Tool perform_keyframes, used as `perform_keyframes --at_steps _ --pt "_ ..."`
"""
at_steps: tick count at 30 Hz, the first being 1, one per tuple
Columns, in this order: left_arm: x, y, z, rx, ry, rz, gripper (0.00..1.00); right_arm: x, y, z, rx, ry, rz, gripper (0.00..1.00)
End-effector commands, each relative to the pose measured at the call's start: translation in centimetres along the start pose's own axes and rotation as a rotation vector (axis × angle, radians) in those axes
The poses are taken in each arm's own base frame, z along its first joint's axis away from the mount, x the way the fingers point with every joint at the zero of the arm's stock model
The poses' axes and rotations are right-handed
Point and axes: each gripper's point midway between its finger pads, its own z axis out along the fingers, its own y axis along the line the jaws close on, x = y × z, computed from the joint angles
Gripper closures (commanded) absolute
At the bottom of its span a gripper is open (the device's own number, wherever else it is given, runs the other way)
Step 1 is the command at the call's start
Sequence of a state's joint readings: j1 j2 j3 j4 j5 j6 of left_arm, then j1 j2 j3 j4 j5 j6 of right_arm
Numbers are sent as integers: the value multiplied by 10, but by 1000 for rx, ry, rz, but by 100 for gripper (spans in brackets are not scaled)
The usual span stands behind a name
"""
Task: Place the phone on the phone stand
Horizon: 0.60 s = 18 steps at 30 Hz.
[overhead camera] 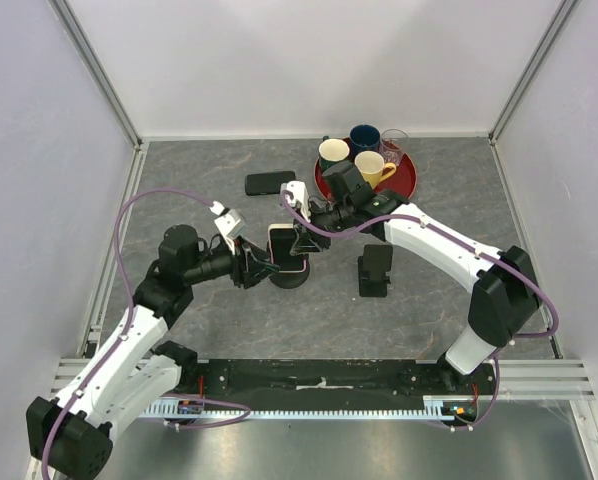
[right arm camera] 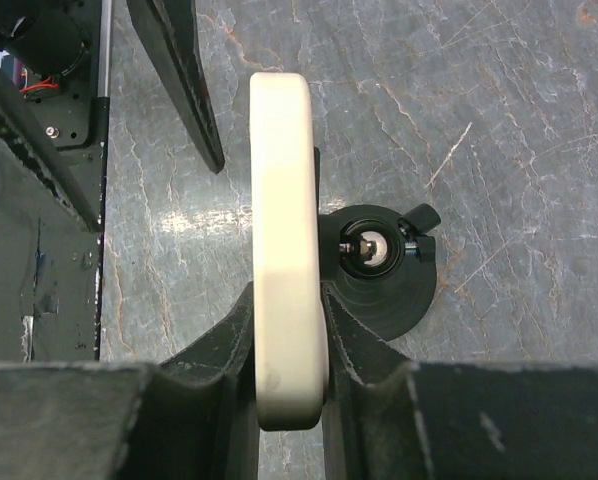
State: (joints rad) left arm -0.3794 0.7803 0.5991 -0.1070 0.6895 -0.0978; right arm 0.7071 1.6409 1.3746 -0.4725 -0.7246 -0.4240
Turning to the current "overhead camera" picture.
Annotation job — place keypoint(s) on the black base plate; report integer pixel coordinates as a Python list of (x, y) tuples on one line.
[(215, 377)]

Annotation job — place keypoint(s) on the yellow mug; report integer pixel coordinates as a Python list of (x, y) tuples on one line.
[(373, 167)]

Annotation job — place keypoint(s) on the green mug cream inside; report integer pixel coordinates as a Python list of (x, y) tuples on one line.
[(332, 151)]

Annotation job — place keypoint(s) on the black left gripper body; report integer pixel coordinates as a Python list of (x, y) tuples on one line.
[(223, 260)]

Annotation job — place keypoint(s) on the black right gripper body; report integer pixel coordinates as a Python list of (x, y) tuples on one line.
[(334, 217)]

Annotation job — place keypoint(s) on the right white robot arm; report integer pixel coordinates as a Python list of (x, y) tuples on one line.
[(502, 283)]

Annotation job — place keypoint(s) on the black phone lying flat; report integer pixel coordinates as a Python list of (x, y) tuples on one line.
[(268, 183)]

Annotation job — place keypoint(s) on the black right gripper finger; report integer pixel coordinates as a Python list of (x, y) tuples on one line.
[(311, 242), (294, 247)]

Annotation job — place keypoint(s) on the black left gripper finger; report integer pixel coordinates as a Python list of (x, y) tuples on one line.
[(256, 257), (253, 274)]

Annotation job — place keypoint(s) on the white slotted cable duct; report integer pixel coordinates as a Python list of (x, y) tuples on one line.
[(173, 410)]

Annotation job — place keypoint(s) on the black folding phone stand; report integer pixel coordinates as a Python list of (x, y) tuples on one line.
[(374, 266)]

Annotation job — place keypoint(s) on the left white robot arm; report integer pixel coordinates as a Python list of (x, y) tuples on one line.
[(74, 432)]

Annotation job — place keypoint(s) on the aluminium frame rail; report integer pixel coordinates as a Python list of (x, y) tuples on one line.
[(328, 398)]

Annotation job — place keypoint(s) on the black round-base phone stand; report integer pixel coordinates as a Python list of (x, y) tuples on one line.
[(291, 280)]

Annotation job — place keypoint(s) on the dark blue mug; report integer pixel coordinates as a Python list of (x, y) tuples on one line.
[(364, 138)]

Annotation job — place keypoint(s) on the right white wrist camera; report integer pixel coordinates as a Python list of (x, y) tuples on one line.
[(295, 197)]

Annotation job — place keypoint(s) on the clear glass cup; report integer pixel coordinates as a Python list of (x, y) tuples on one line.
[(393, 143)]

